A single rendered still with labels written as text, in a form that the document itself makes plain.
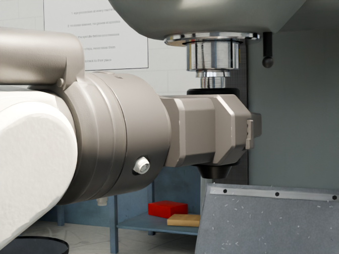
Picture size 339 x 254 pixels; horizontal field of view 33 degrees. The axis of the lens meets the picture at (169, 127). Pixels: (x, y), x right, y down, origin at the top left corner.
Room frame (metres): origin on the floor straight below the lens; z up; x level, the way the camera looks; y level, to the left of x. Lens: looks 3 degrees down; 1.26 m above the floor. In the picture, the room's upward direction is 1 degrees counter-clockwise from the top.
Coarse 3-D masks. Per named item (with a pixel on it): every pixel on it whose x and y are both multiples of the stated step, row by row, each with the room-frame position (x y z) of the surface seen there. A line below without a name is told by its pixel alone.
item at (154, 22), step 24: (120, 0) 0.45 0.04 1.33; (144, 0) 0.43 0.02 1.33; (168, 0) 0.43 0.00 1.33; (192, 0) 0.42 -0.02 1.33; (216, 0) 0.42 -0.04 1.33; (240, 0) 0.42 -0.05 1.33; (264, 0) 0.43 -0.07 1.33; (288, 0) 0.46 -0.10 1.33; (144, 24) 0.46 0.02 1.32; (168, 24) 0.44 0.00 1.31; (192, 24) 0.44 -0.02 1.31; (216, 24) 0.44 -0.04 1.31; (240, 24) 0.44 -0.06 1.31; (264, 24) 0.45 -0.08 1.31
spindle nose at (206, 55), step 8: (208, 40) 0.48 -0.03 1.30; (216, 40) 0.48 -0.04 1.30; (224, 40) 0.48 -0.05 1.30; (232, 40) 0.49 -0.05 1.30; (192, 48) 0.49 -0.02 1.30; (200, 48) 0.48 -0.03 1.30; (208, 48) 0.48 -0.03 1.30; (216, 48) 0.48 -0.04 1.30; (224, 48) 0.48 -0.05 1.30; (232, 48) 0.49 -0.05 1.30; (192, 56) 0.49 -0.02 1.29; (200, 56) 0.48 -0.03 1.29; (208, 56) 0.48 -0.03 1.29; (216, 56) 0.48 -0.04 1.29; (224, 56) 0.48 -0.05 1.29; (232, 56) 0.49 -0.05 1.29; (192, 64) 0.49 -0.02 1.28; (200, 64) 0.48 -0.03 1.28; (208, 64) 0.48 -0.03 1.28; (216, 64) 0.48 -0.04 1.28; (224, 64) 0.48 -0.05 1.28; (232, 64) 0.49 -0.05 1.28
